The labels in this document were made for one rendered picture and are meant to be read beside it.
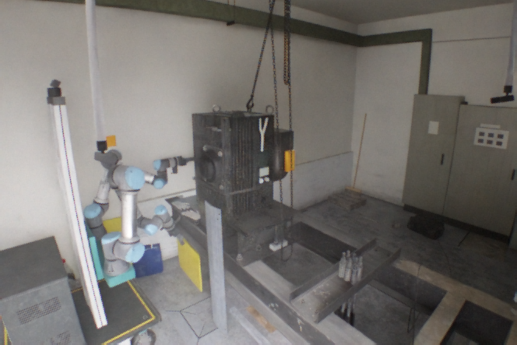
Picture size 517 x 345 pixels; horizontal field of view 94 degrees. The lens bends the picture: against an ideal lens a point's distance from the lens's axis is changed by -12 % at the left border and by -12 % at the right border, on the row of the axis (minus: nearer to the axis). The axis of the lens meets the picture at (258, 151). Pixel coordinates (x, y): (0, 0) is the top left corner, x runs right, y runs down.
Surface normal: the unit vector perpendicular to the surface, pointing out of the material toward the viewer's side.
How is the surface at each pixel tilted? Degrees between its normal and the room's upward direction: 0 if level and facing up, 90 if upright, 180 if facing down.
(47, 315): 90
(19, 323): 90
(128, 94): 90
